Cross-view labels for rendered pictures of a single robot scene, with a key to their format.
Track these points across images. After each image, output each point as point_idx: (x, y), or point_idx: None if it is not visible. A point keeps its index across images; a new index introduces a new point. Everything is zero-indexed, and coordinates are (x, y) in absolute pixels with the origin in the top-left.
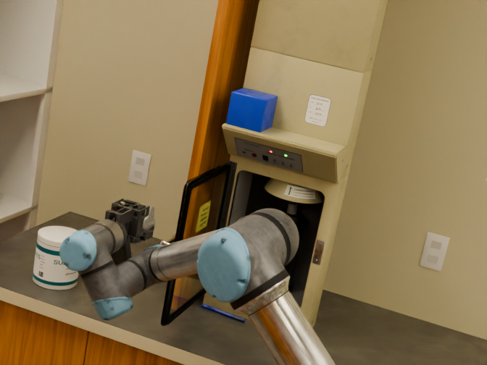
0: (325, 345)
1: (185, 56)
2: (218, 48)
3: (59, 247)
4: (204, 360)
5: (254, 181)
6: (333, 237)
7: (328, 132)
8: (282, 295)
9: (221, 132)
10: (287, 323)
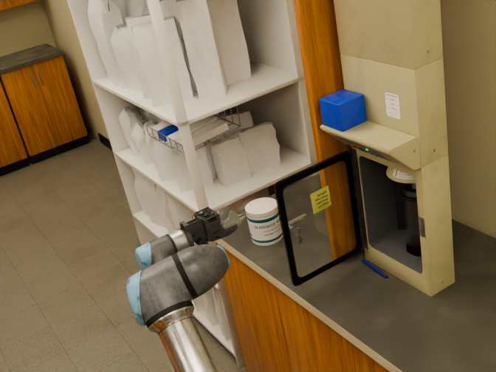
0: (444, 306)
1: None
2: (306, 63)
3: (254, 217)
4: (322, 315)
5: None
6: (445, 211)
7: (404, 125)
8: (170, 325)
9: None
10: (171, 348)
